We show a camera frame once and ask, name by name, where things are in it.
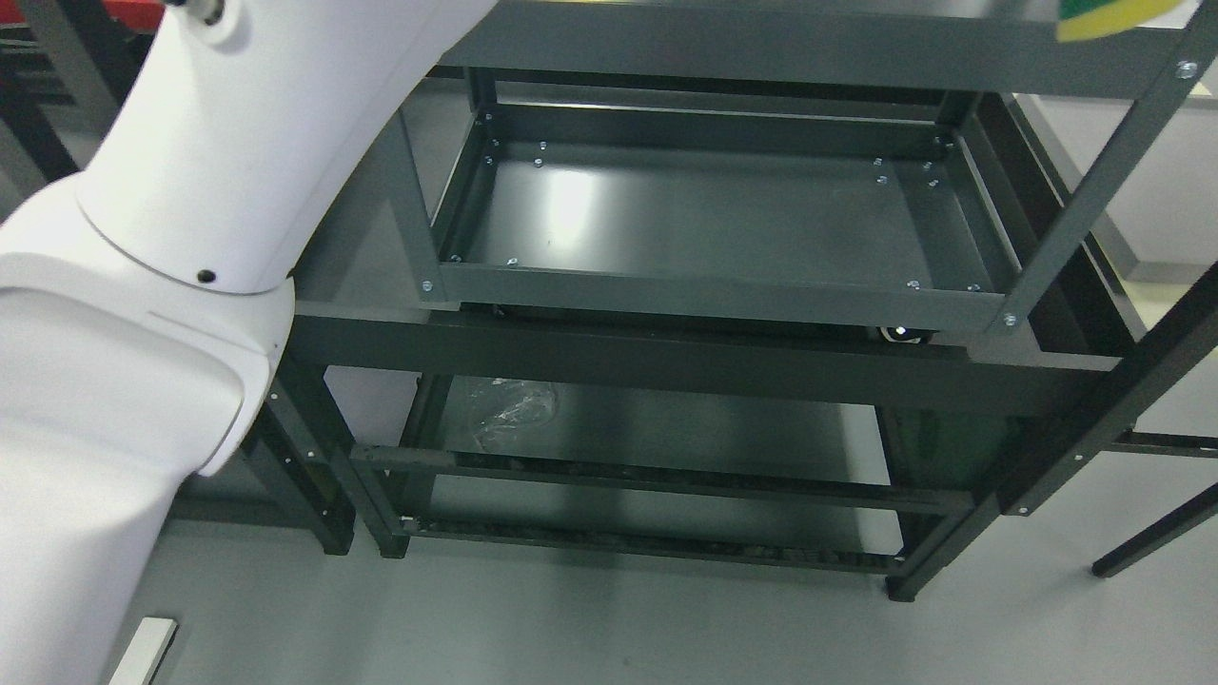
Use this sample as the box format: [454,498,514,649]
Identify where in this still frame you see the dark grey shelf cart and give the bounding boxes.
[378,1,1216,334]

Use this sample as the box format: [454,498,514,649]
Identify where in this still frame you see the green yellow sponge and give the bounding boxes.
[1054,1,1197,43]

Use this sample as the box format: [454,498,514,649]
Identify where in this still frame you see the black metal shelf rack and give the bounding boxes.
[0,0,1218,602]

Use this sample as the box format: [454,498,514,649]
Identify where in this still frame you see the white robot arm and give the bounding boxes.
[2,1,492,684]

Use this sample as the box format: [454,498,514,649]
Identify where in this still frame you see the red bar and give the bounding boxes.
[101,0,166,33]

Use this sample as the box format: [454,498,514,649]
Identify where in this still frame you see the clear plastic bag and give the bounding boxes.
[466,378,560,453]

